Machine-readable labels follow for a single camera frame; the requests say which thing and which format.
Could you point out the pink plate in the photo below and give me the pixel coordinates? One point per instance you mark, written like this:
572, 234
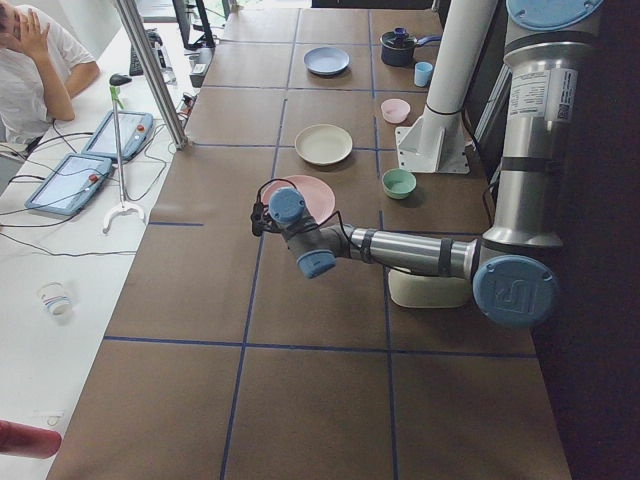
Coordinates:
319, 196

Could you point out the blue plate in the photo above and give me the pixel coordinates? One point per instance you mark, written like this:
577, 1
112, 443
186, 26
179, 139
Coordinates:
326, 61

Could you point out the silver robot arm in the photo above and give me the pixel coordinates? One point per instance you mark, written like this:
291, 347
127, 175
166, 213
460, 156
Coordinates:
546, 42

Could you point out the cream plate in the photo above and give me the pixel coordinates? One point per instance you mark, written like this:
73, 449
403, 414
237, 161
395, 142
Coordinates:
323, 144

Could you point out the green bowl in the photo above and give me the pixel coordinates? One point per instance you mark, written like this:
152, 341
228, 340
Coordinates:
398, 184

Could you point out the cream toaster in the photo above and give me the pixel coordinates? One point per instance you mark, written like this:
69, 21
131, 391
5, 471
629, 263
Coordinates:
412, 291

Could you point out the pink bowl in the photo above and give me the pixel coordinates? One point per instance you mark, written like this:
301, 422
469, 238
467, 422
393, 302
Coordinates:
395, 110

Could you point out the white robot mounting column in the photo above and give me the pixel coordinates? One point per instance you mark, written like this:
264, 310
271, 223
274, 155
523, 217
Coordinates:
435, 143

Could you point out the light blue cup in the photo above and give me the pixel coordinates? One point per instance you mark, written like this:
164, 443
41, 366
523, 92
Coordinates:
422, 73

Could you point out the dark blue saucepan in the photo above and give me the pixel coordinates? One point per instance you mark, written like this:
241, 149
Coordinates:
398, 46

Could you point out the far teach pendant tablet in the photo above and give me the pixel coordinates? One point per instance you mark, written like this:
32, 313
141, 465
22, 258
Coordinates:
134, 131

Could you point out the teach pendant tablet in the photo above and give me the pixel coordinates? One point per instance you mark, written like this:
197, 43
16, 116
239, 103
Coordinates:
71, 185
134, 131

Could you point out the black keyboard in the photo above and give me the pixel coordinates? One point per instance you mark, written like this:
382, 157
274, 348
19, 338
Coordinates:
135, 66

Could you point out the near teach pendant tablet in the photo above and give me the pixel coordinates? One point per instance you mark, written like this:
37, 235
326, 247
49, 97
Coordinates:
71, 185

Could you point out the black computer mouse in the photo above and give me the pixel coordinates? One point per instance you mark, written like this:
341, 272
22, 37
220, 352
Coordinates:
119, 79

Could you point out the paper cup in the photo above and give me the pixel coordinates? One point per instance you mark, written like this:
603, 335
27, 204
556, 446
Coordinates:
55, 299

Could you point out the seated person in white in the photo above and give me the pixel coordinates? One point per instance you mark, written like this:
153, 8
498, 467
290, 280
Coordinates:
43, 68

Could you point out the red cylinder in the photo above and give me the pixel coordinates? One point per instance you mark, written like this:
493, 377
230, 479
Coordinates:
28, 441

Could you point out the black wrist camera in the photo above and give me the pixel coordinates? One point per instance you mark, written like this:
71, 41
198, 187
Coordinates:
260, 220

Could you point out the aluminium frame post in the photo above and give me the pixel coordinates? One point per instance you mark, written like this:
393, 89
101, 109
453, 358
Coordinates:
136, 33

